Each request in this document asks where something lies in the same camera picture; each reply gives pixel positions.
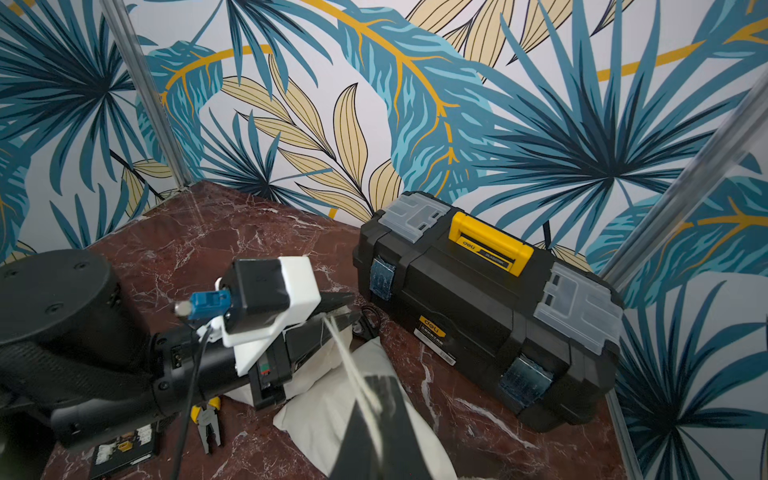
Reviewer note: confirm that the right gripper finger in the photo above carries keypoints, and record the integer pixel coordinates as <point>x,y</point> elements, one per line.
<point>380,443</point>

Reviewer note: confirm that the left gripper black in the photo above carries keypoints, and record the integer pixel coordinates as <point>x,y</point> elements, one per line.
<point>291,349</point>

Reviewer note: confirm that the cream drawstring soil bag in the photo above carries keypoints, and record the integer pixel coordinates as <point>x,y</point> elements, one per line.
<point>317,419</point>

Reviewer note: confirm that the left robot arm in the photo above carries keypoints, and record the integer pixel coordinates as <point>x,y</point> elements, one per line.
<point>76,352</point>

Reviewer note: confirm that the black scissors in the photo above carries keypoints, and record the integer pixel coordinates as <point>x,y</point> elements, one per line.
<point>367,326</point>

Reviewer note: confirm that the yellow black pliers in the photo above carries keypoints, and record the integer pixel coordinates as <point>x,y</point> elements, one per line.
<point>205,417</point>

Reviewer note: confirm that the black yellow toolbox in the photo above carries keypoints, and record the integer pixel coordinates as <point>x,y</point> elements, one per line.
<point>537,333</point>

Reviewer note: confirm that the black connector board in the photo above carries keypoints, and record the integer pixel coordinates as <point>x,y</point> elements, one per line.
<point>124,451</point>

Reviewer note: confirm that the left aluminium corner post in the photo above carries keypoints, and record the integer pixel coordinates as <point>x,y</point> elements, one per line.
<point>128,44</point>

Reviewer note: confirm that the aluminium corner post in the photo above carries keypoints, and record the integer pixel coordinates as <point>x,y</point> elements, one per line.
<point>128,44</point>
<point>726,148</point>

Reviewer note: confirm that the right aluminium corner post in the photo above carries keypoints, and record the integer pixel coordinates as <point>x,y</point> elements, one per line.
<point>726,148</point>

